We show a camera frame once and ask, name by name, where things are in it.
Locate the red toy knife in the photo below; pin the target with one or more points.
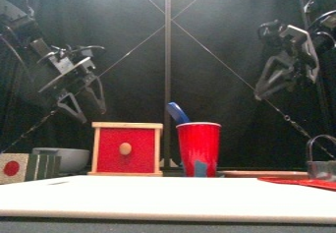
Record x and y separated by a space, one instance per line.
301 182

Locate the white cutting board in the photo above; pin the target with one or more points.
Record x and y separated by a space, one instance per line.
165 197

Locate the red plastic cup blue tape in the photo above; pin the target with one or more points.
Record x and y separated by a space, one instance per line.
198 145

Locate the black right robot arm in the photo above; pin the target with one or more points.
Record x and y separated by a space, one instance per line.
325 37

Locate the red drawer with wooden knob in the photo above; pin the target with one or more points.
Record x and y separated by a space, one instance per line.
125 148

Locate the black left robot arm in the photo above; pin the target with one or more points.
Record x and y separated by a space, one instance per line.
18 24

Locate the wooden drawer box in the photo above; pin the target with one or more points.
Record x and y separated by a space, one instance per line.
126 125

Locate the green striped block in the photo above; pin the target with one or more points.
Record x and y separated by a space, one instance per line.
42 167

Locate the vertical metal frame pole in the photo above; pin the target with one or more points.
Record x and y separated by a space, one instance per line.
166 79

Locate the white block with red dot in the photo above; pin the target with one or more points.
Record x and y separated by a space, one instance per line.
12 168

